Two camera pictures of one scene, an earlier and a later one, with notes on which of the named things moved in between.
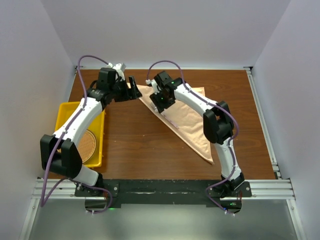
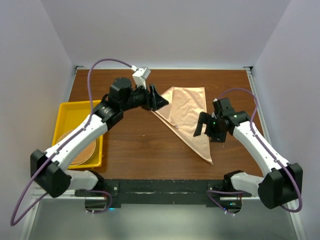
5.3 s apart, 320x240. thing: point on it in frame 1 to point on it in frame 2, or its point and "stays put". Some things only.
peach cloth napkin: (188, 121) stays put
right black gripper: (161, 106) to (204, 118)
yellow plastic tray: (63, 109) stays put
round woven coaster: (87, 146) stays put
